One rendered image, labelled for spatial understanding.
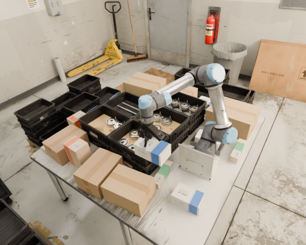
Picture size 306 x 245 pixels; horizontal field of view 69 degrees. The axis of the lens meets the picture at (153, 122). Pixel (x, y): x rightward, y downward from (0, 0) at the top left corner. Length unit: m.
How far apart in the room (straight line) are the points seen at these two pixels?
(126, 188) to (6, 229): 1.02
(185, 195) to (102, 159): 0.66
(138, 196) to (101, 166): 0.38
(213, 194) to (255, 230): 0.85
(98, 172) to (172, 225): 0.61
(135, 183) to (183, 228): 0.41
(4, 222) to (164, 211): 1.25
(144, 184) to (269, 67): 3.26
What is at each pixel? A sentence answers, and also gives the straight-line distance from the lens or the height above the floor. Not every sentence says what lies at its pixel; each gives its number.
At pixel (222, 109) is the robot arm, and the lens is 1.49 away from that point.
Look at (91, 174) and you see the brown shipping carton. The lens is 1.67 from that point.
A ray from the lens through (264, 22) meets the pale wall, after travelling 4.31.
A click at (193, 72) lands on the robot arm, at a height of 1.43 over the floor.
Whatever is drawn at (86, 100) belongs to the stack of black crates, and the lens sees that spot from 3.21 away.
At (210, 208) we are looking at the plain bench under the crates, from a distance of 1.64.
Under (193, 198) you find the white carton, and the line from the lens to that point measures 1.56.
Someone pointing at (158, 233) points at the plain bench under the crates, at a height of 0.70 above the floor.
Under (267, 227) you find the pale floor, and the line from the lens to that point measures 2.51.
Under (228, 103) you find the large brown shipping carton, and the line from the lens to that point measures 2.21.
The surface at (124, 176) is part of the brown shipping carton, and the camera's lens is 1.60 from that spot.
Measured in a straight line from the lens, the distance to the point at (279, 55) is 4.22.
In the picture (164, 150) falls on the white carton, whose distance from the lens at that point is 1.34.
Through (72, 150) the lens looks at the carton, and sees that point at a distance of 1.81.
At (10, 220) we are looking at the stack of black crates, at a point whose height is 0.49.
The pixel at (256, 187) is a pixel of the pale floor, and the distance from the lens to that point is 2.73.
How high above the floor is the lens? 2.09
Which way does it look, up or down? 38 degrees down
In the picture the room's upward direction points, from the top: 4 degrees counter-clockwise
